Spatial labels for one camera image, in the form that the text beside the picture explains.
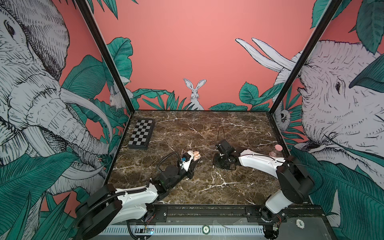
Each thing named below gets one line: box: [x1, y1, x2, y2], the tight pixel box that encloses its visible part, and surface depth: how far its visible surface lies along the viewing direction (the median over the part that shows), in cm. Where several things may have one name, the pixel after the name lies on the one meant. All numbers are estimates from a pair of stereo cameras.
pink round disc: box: [193, 151, 201, 161], surface depth 78 cm
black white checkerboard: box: [127, 118, 155, 150], surface depth 103 cm
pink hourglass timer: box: [269, 144, 283, 157], surface depth 92 cm
